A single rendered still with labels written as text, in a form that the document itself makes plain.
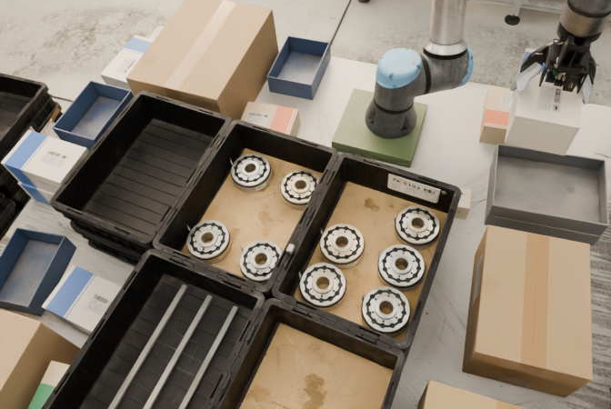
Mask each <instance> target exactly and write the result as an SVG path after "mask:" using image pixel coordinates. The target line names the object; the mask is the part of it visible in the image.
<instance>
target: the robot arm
mask: <svg viewBox="0 0 611 409"><path fill-rule="evenodd" d="M465 15H466V0H432V12H431V25H430V36H429V37H428V38H427V39H426V40H425V41H424V45H423V52H422V53H417V52H416V51H414V50H412V49H408V50H406V48H397V49H393V50H390V51H388V52H387V53H385V54H384V55H383V56H382V57H381V58H380V60H379V62H378V65H377V69H376V83H375V91H374V98H373V99H372V101H371V103H370V104H369V106H368V107H367V109H366V118H365V120H366V126H367V127H368V129H369V130H370V131H371V132H372V133H374V134H375V135H378V136H381V137H384V138H389V139H396V138H401V137H404V136H406V135H408V134H410V133H411V132H412V131H413V129H414V127H415V125H416V110H415V107H414V100H415V97H417V96H420V95H428V94H432V93H436V92H441V91H445V90H453V89H455V88H457V87H460V86H463V85H465V84H466V83H467V82H468V81H469V80H470V78H471V76H472V73H473V71H474V60H473V53H472V51H471V49H470V48H469V46H467V42H466V41H465V40H464V39H463V31H464V23H465ZM610 17H611V0H566V3H565V6H564V8H563V11H562V13H561V15H560V22H559V24H558V27H557V31H556V33H557V36H558V38H559V39H554V40H553V41H552V42H549V43H547V44H546V45H544V46H543V47H541V48H539V49H537V50H535V51H534V52H533V53H531V54H530V55H529V56H528V57H527V59H526V60H525V62H524V63H523V64H522V65H521V68H520V69H519V71H518V72H517V74H516V76H515V78H514V80H513V82H512V84H511V88H510V91H513V90H515V89H517V91H518V92H519V93H520V92H522V91H523V90H525V89H526V87H527V85H528V83H529V82H530V80H531V79H532V78H533V77H535V76H536V75H538V74H540V73H541V72H542V71H543V73H542V74H541V76H540V80H539V86H541V84H542V83H543V80H544V78H545V76H546V80H545V82H547V83H548V84H549V83H552V84H554V85H555V86H560V87H562V86H563V91H567V92H573V90H574V88H577V89H576V93H577V94H578V93H579V91H580V92H581V93H582V95H583V103H584V105H586V104H587V103H588V101H589V99H590V97H591V94H592V90H593V85H594V78H595V74H596V61H595V59H594V58H593V56H592V55H591V52H590V47H591V43H593V42H595V41H596V40H597V39H598V38H599V36H600V35H601V34H602V32H603V30H604V29H605V28H606V25H607V23H608V20H609V18H610ZM544 62H545V64H546V65H545V68H544V70H543V63H544Z"/></svg>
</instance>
